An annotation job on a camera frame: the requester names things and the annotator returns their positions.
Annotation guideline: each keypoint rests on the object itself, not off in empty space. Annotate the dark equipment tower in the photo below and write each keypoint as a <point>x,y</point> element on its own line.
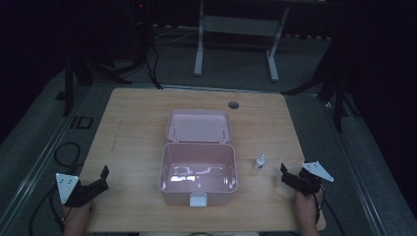
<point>140,29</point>

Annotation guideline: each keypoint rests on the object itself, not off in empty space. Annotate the small white bottle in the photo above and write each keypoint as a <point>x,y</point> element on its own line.
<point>259,162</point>

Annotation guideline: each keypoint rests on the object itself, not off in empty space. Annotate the person's right hand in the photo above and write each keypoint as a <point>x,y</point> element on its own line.
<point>305,208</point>

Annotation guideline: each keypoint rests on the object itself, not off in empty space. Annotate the pink storage box with lid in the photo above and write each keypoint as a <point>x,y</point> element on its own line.
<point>198,157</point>

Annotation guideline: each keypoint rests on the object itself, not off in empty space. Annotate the white metal desk frame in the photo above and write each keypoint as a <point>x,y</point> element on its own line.
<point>239,26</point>

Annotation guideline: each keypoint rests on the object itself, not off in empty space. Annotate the black tripod stand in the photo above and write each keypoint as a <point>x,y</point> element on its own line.
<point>82,70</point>
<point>331,85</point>

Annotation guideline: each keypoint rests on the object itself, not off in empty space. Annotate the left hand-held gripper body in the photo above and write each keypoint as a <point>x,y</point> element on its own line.
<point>70,191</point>

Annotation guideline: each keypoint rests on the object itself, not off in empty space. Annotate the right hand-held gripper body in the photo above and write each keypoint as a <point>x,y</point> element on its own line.
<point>311,178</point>

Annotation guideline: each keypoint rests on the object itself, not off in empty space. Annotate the person's left hand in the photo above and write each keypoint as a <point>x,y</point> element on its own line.
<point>79,214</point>

